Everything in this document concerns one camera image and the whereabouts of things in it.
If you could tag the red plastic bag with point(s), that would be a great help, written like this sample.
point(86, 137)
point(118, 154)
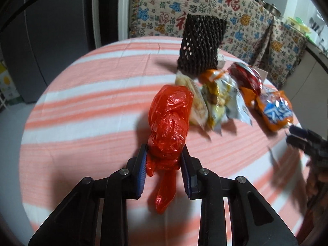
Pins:
point(169, 123)

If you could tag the green plastic containers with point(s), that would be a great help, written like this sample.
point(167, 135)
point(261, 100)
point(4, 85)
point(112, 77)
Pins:
point(298, 23)

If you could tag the orange blue-print snack packet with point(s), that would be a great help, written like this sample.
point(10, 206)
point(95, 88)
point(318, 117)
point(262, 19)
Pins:
point(276, 110)

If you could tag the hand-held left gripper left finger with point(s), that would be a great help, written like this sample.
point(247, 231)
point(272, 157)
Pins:
point(142, 169)

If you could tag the orange striped tablecloth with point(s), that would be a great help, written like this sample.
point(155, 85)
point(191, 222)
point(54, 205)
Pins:
point(89, 94)

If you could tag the red round snack packet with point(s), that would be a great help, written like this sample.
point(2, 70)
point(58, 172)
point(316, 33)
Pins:
point(243, 76)

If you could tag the dark grey refrigerator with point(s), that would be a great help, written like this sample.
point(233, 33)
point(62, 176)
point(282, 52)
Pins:
point(51, 43)

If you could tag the silver snack packet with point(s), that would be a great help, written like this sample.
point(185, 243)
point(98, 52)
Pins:
point(238, 109)

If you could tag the white red paper carton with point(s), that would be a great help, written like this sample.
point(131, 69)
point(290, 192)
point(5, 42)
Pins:
point(262, 72)

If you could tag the metal pot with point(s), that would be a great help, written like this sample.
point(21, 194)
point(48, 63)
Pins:
point(272, 7)

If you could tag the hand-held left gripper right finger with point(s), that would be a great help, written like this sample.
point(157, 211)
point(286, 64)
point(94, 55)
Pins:
point(185, 174)

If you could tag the black foam mesh sleeve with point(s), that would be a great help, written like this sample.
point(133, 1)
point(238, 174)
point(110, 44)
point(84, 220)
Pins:
point(199, 46)

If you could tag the hanging kitchen utensils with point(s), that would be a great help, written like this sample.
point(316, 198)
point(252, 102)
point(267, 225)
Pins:
point(315, 25)

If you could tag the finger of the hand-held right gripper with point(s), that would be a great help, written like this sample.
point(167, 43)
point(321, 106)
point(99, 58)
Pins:
point(294, 141)
point(299, 131)

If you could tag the yellow cardboard box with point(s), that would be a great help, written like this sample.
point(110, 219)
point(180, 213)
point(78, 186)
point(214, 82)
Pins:
point(5, 82)

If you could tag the orange yellow snack packet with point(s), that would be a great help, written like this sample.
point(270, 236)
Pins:
point(217, 102)

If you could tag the clear cream snack packet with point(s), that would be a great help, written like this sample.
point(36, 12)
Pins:
point(197, 107)

